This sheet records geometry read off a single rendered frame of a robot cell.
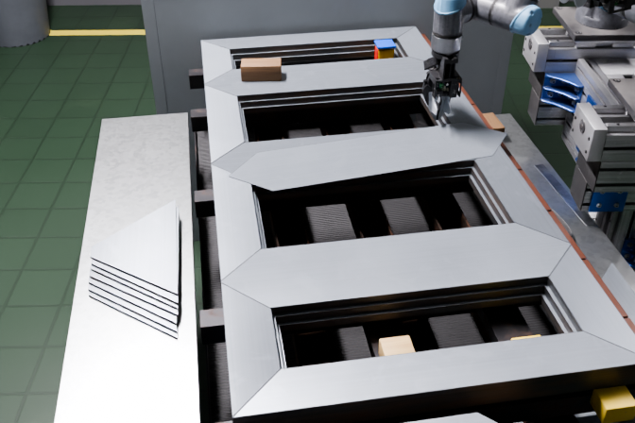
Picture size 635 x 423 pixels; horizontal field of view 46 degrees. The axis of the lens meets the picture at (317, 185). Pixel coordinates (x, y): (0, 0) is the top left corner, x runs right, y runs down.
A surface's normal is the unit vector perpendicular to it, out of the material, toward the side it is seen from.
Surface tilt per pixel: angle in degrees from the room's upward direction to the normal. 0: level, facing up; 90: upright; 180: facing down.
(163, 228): 0
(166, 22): 90
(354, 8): 90
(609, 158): 90
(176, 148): 0
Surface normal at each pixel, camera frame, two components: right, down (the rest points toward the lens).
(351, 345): 0.00, -0.83
